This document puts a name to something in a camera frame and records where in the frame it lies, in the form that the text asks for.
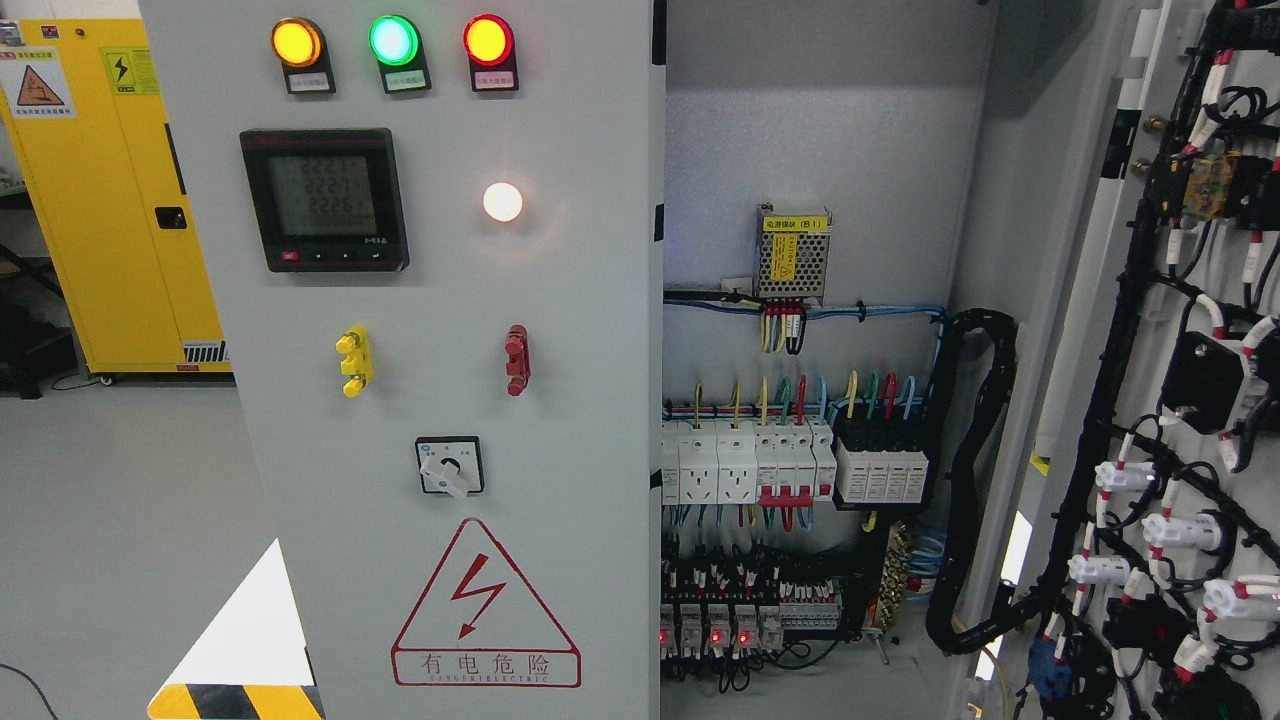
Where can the white rotary selector switch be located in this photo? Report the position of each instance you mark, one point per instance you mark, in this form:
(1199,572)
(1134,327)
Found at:
(450,465)

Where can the red indicator light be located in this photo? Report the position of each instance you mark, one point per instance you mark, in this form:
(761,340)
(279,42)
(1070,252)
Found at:
(490,47)

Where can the white breaker and socket row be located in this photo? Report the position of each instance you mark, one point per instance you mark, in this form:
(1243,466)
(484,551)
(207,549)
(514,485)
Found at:
(725,462)

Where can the white indicator light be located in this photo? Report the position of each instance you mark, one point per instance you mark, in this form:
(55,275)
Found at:
(503,202)

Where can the metal mesh power supply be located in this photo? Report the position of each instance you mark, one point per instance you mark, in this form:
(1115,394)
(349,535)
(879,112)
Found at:
(792,252)

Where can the black digital power meter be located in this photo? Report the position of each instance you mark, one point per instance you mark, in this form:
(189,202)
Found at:
(326,199)

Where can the grey cabinet door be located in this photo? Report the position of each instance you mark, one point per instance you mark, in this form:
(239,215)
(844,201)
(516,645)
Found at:
(569,464)
(1117,557)

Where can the yellow door terminal post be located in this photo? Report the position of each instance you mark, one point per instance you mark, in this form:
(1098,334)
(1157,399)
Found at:
(356,363)

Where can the yellow safety cabinet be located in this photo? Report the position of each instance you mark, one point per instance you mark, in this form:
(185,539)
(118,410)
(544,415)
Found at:
(82,102)

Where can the red door terminal post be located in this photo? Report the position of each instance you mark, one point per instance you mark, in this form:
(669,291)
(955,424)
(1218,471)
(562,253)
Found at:
(518,366)

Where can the brass ground terminal bar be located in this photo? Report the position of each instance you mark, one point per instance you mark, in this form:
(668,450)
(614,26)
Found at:
(894,577)

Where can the green indicator light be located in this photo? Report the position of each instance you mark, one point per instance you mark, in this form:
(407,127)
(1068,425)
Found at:
(395,42)

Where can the amber indicator light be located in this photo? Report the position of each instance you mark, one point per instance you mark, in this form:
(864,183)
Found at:
(301,48)

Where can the red electric danger sticker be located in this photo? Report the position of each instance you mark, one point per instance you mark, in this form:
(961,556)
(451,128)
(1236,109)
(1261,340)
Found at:
(479,621)

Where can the black surge protector block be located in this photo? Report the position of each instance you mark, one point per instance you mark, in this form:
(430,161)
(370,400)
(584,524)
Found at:
(881,462)

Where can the lower relay terminal row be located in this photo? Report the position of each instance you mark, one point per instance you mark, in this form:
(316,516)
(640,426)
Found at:
(714,607)

